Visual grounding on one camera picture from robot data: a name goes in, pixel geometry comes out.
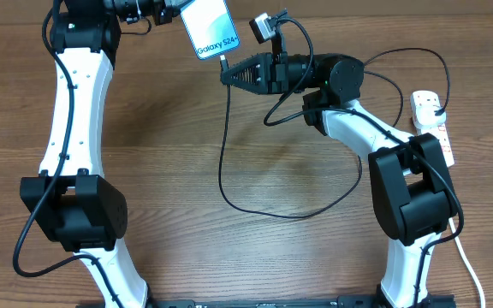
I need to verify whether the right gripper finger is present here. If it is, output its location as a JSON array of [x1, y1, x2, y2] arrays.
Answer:
[[221, 73, 268, 94], [221, 53, 270, 81]]

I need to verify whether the smartphone with blue screen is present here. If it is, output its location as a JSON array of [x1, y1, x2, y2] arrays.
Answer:
[[181, 0, 241, 61]]

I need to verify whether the black charging cable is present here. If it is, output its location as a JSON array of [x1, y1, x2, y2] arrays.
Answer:
[[217, 47, 451, 220]]

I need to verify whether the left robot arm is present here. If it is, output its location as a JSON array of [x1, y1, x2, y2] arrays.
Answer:
[[12, 0, 187, 307]]

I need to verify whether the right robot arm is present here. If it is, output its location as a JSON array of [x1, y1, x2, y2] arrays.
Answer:
[[220, 53, 463, 307]]

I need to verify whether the white charger plug adapter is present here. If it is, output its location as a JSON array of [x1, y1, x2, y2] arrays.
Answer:
[[413, 105, 447, 130]]

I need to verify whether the white power strip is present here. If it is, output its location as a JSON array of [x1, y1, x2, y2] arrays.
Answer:
[[409, 89, 455, 168]]

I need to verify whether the white power strip cord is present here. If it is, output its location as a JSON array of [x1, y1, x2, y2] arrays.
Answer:
[[448, 217, 487, 308]]

